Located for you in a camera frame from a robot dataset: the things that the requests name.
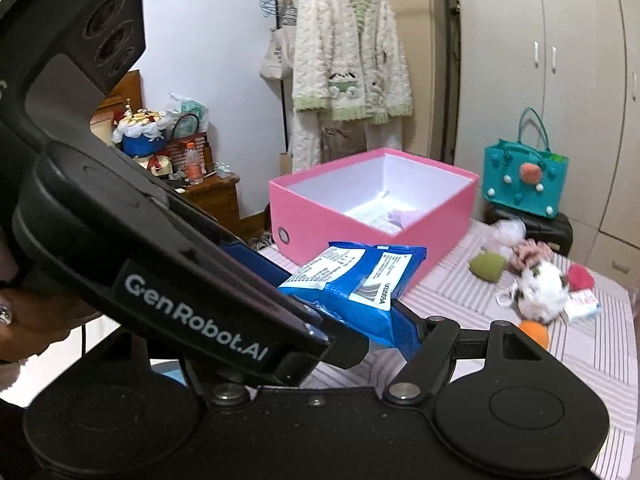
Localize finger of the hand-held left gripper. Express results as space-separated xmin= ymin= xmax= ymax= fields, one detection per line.
xmin=160 ymin=191 xmax=293 ymax=289
xmin=320 ymin=316 xmax=374 ymax=369

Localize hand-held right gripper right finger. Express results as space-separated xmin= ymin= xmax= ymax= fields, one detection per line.
xmin=382 ymin=300 xmax=521 ymax=407

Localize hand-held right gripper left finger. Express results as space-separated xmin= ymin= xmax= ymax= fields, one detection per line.
xmin=182 ymin=355 xmax=257 ymax=407

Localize blue wet wipes packet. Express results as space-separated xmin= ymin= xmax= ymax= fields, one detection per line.
xmin=276 ymin=242 xmax=429 ymax=364

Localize pink storage box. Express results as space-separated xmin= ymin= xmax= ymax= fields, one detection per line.
xmin=268 ymin=147 xmax=481 ymax=284

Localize clear plastic bag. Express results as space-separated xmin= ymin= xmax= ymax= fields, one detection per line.
xmin=492 ymin=217 xmax=527 ymax=251

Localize pink floral scrunchie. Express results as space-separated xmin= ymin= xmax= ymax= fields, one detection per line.
xmin=507 ymin=240 xmax=554 ymax=274

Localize person's left forearm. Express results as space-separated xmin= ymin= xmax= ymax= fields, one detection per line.
xmin=0 ymin=358 xmax=23 ymax=394

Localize person's left hand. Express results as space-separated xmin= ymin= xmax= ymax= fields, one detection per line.
xmin=0 ymin=240 xmax=102 ymax=364

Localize wooden nightstand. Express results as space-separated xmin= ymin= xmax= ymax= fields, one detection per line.
xmin=170 ymin=172 xmax=242 ymax=235

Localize red and white ornament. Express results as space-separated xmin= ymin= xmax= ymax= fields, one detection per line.
xmin=140 ymin=155 xmax=174 ymax=179

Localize blue flower bouquet box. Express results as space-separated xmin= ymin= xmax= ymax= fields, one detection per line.
xmin=111 ymin=100 xmax=169 ymax=159

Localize orange label plastic bottle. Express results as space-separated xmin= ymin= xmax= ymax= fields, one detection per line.
xmin=183 ymin=142 xmax=206 ymax=185

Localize woven basket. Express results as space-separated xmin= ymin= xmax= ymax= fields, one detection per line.
xmin=164 ymin=112 xmax=212 ymax=172

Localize white plastic packet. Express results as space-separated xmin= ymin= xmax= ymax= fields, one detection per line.
xmin=349 ymin=200 xmax=402 ymax=234

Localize wooden headboard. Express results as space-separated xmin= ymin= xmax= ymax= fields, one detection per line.
xmin=89 ymin=70 xmax=147 ymax=147

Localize orange plush ball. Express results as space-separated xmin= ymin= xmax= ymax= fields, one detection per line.
xmin=517 ymin=320 xmax=551 ymax=349

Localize cream fleece pajama pants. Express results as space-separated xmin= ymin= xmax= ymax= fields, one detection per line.
xmin=291 ymin=109 xmax=407 ymax=173

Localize white cow plush toy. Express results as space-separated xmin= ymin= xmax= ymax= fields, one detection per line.
xmin=495 ymin=257 xmax=572 ymax=322

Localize white plastic bag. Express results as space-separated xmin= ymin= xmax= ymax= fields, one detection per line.
xmin=165 ymin=92 xmax=211 ymax=132

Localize black clothes rack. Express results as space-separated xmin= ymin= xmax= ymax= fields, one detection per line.
xmin=270 ymin=0 xmax=361 ymax=157

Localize black stool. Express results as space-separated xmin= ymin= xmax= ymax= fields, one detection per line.
xmin=484 ymin=205 xmax=575 ymax=257

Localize striped bedsheet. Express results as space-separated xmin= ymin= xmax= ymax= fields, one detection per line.
xmin=260 ymin=220 xmax=640 ymax=461

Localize small white carton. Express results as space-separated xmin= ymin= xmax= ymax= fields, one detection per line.
xmin=562 ymin=290 xmax=604 ymax=326

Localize teal felt handbag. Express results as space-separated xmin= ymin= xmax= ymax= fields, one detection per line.
xmin=482 ymin=107 xmax=570 ymax=219

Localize beige canvas tote bag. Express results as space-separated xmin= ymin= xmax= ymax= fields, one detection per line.
xmin=259 ymin=25 xmax=297 ymax=81

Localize cream fleece pajama jacket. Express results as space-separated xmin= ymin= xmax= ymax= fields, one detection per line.
xmin=291 ymin=0 xmax=414 ymax=126

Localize beige wardrobe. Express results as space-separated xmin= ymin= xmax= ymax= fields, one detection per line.
xmin=452 ymin=0 xmax=640 ymax=277

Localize bunch of wire hangers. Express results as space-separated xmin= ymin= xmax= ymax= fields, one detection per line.
xmin=259 ymin=0 xmax=302 ymax=29

